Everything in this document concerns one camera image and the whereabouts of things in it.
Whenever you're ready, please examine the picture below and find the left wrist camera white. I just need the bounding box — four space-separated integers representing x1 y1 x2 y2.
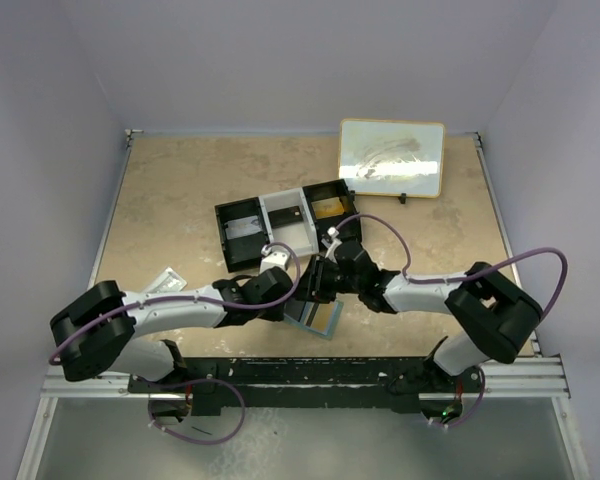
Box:
259 246 291 273

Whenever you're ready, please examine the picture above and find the black white sorting tray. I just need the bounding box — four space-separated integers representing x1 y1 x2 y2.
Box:
214 180 362 273

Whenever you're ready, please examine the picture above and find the gold card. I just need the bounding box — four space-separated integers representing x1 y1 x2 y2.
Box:
311 197 346 220

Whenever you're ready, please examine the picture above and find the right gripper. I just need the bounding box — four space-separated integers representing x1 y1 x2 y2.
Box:
287 254 362 304

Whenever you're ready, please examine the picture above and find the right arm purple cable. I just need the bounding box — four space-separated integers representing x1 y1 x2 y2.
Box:
324 213 569 321

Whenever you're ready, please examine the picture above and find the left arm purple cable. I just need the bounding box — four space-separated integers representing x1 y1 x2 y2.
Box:
48 242 301 366

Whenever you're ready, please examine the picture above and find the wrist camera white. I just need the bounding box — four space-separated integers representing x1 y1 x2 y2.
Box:
322 227 342 261
259 246 291 273

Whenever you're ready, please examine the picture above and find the silver VIP card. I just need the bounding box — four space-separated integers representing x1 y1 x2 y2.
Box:
224 215 262 240

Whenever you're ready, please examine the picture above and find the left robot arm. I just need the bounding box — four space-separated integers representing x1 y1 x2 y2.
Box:
48 267 299 392

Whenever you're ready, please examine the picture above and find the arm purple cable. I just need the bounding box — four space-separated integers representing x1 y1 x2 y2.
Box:
48 242 301 366
324 213 569 321

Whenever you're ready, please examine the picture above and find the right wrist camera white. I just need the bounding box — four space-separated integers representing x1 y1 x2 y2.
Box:
322 227 342 261

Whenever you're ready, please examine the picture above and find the aluminium frame rail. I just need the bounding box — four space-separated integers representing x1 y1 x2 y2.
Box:
472 353 572 401

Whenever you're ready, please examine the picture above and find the orange card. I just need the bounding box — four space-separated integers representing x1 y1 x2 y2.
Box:
307 303 336 335

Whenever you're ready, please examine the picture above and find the green card holder wallet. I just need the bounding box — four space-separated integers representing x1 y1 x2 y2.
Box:
284 300 343 340

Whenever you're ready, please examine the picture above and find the white board wooden frame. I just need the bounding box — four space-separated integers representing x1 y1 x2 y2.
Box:
338 118 446 198

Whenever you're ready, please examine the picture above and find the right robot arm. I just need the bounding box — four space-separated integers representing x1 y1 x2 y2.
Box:
294 241 543 391

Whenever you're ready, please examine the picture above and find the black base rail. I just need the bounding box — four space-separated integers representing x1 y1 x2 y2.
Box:
128 357 484 416

